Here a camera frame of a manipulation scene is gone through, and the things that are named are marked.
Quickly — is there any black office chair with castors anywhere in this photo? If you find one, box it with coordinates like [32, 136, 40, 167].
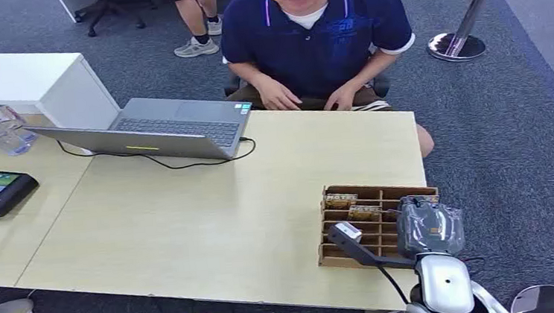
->
[72, 0, 159, 39]

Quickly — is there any person's right hand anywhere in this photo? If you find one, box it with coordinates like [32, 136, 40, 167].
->
[255, 73, 304, 114]

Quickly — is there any grey laptop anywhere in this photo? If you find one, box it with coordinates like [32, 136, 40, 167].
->
[22, 88, 257, 177]

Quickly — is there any seated person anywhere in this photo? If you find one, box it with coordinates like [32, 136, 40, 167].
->
[216, 0, 436, 174]

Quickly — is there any brown wooden card holder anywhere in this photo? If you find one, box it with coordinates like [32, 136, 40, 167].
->
[311, 177, 446, 275]

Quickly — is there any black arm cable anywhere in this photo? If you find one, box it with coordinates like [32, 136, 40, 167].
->
[377, 263, 411, 309]

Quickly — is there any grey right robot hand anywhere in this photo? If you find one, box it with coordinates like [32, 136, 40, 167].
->
[392, 192, 468, 262]

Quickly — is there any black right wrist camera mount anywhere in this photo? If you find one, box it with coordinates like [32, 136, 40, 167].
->
[325, 215, 418, 276]

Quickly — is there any person's left hand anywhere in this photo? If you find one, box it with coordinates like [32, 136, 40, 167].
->
[322, 81, 364, 113]

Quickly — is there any standing person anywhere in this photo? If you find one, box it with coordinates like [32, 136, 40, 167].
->
[165, 0, 226, 60]

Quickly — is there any black laptop cable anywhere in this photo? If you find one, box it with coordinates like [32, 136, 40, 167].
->
[55, 124, 259, 180]

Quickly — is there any white cabinet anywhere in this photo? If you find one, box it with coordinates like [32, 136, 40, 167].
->
[0, 41, 125, 163]

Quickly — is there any chrome stanchion post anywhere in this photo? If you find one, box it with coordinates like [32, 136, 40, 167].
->
[423, 0, 519, 66]

